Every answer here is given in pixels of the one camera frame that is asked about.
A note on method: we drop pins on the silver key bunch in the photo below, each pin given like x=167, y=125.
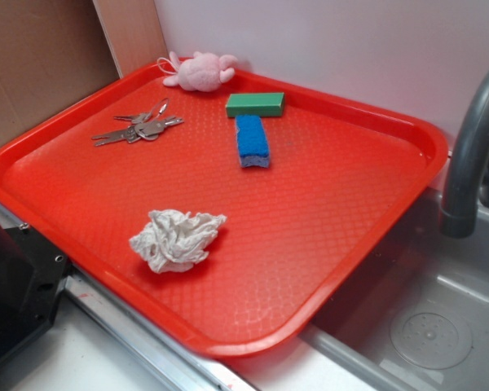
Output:
x=146, y=126

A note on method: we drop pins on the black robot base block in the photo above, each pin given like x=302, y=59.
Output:
x=32, y=277

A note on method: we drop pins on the red plastic tray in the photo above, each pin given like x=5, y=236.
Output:
x=341, y=174

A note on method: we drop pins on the blue sponge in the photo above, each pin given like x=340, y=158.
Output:
x=252, y=145

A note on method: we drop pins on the crumpled white cloth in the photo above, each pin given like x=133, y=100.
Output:
x=173, y=241

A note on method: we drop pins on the green rectangular block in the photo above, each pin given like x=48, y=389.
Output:
x=258, y=104

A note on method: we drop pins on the pink plush toy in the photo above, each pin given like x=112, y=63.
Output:
x=204, y=72

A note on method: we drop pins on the grey toy sink basin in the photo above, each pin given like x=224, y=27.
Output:
x=414, y=315

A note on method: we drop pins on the grey toy faucet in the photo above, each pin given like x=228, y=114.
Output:
x=467, y=180

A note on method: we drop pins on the brown cardboard panel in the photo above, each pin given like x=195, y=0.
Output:
x=55, y=53

